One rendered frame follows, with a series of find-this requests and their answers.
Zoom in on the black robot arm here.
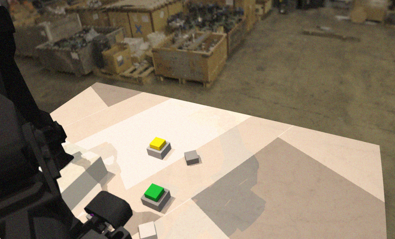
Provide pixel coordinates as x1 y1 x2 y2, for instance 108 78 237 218
0 6 132 239

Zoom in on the yellow button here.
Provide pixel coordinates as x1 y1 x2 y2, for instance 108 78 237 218
146 137 171 160

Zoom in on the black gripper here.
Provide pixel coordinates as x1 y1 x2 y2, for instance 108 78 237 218
66 191 133 239

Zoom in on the green button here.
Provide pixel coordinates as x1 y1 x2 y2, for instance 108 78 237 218
140 183 171 212

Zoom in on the purple button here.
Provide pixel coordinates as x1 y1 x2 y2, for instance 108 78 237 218
86 214 110 231

